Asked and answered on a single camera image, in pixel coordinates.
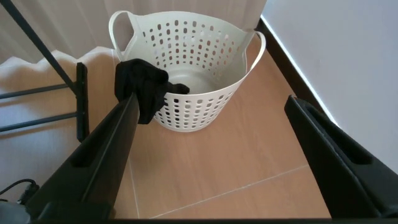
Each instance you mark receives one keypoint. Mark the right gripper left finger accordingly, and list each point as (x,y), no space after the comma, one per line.
(102,155)

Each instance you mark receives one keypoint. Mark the black garment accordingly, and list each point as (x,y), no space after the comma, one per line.
(140,84)

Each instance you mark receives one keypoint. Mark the beige curtain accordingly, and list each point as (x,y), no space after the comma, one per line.
(77,21)

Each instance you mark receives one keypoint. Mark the black clothes rack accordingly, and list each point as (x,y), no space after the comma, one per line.
(82,99)

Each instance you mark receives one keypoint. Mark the white laundry basket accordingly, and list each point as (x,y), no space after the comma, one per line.
(199,81)

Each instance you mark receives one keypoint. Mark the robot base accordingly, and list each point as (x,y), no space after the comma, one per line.
(12,213)

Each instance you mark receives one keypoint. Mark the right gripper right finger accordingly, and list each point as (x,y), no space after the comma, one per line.
(335,168)

